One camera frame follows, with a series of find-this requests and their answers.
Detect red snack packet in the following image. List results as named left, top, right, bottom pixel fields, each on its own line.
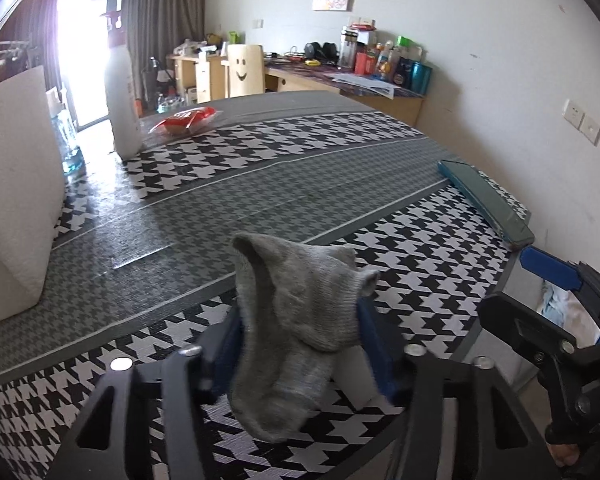
left=148, top=106, right=217, bottom=136

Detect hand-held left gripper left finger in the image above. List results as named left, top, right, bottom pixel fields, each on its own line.
left=57, top=317, right=246, bottom=480

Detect clear blue glass bottle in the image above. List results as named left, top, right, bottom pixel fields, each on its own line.
left=46, top=87, right=85, bottom=176

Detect white foam box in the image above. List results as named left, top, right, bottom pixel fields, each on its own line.
left=0, top=65, right=67, bottom=331

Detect brown curtain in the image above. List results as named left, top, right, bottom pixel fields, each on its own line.
left=121, top=0, right=208, bottom=111

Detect desk with patterned cover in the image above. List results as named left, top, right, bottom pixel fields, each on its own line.
left=262, top=62, right=426, bottom=128

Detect wooden smiley face chair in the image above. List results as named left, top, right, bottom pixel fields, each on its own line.
left=221, top=44, right=267, bottom=99

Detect pale crumpled cloth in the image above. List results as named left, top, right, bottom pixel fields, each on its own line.
left=540, top=280, right=600, bottom=348

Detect dark green smartphone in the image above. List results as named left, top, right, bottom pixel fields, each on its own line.
left=438, top=159, right=536, bottom=250

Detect glass balcony door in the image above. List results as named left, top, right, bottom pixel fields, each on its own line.
left=55, top=0, right=131, bottom=128

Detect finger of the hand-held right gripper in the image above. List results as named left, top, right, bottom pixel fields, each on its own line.
left=479, top=291, right=600, bottom=361
left=519, top=246, right=600, bottom=321

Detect white spray bottle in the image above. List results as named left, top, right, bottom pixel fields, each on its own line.
left=103, top=10, right=142, bottom=158

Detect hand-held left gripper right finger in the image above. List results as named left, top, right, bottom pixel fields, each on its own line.
left=357, top=300, right=563, bottom=480

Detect black headphones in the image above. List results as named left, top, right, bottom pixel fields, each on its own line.
left=305, top=41, right=338, bottom=61

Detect cluster of toiletry bottles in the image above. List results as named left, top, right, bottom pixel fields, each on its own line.
left=337, top=17, right=433, bottom=93

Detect houndstooth tablecloth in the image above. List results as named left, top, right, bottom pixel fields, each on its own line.
left=0, top=91, right=533, bottom=480

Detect light wooden desk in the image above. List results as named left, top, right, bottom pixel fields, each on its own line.
left=167, top=52, right=228, bottom=103

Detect white paper sheet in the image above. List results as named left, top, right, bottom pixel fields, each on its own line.
left=332, top=72, right=403, bottom=97

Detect grey sock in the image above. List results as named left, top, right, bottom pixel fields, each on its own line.
left=228, top=232, right=381, bottom=443

